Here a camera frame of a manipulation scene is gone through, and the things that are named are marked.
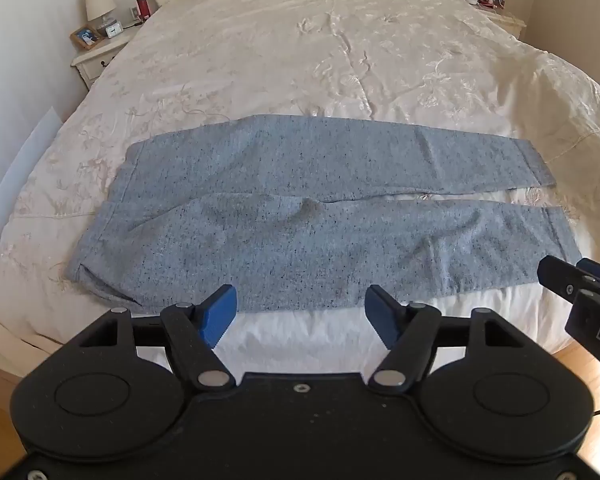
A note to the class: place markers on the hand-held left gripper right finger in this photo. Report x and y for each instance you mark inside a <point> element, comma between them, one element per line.
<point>382,317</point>

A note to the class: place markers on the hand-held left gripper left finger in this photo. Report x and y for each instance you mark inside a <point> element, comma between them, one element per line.
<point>219,316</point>

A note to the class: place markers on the grey pants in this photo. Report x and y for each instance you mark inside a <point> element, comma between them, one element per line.
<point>280,240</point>

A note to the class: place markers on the cream bed skirt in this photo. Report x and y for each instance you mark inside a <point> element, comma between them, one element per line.
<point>10,345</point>

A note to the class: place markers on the cream nightstand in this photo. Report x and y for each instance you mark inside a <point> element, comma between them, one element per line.
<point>507,20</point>
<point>97,62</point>

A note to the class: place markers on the bed with cream bedspread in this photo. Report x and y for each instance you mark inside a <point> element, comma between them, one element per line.
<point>330,60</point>

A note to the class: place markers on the small white clock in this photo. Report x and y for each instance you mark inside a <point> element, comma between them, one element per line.
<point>112,30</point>

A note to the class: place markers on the red box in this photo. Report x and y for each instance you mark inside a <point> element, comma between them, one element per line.
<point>142,7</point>

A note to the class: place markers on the white table lamp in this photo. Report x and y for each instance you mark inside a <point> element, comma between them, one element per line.
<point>99,2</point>

